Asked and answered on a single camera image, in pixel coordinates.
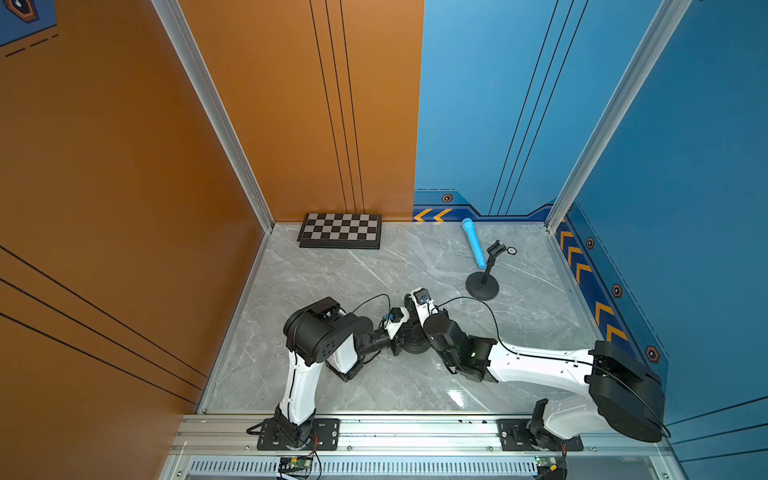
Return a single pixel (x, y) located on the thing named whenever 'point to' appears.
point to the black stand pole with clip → (494, 250)
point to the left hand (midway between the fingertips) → (418, 323)
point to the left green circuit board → (296, 462)
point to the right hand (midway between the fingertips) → (413, 309)
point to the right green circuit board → (547, 461)
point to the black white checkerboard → (341, 230)
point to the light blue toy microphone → (468, 223)
